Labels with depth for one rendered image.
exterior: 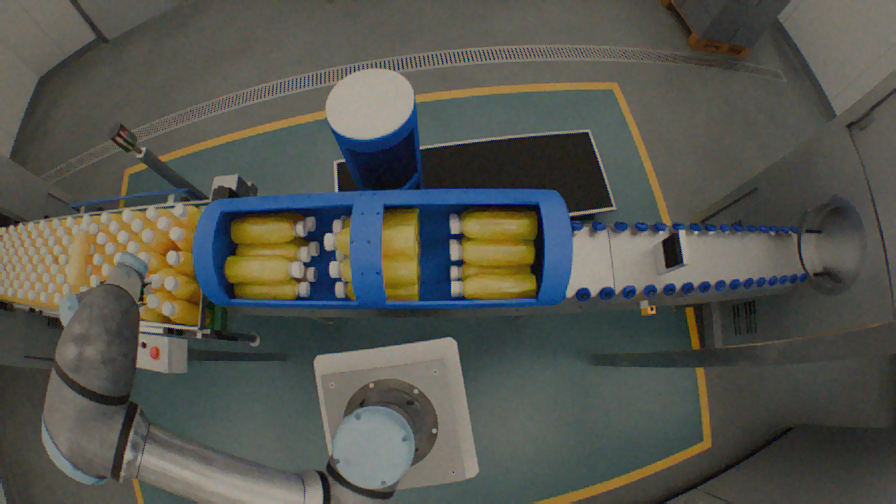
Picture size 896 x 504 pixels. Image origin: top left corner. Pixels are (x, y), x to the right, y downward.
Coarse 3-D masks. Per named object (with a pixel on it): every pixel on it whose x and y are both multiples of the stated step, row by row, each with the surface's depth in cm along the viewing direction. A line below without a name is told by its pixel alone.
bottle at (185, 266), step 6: (180, 252) 92; (186, 252) 94; (180, 258) 91; (186, 258) 93; (192, 258) 96; (180, 264) 91; (186, 264) 93; (192, 264) 95; (180, 270) 92; (186, 270) 94; (192, 270) 96; (192, 276) 98
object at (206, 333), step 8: (200, 208) 115; (48, 312) 103; (56, 312) 101; (144, 328) 103; (152, 328) 103; (160, 328) 103; (176, 328) 103; (184, 336) 115; (192, 336) 103; (200, 336) 103; (208, 336) 103; (216, 336) 104; (224, 336) 106; (232, 336) 111; (240, 336) 170; (248, 336) 179; (256, 336) 189; (256, 344) 188
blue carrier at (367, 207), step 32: (352, 192) 87; (384, 192) 86; (416, 192) 86; (448, 192) 86; (480, 192) 86; (512, 192) 86; (544, 192) 86; (224, 224) 91; (320, 224) 103; (352, 224) 79; (448, 224) 104; (544, 224) 79; (224, 256) 91; (320, 256) 105; (352, 256) 78; (448, 256) 106; (544, 256) 79; (224, 288) 90; (320, 288) 100; (448, 288) 101; (544, 288) 82
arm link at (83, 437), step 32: (64, 384) 25; (64, 416) 24; (96, 416) 27; (128, 416) 31; (64, 448) 23; (96, 448) 26; (128, 448) 29; (160, 448) 33; (192, 448) 37; (96, 480) 26; (160, 480) 31; (192, 480) 34; (224, 480) 37; (256, 480) 40; (288, 480) 44; (320, 480) 47
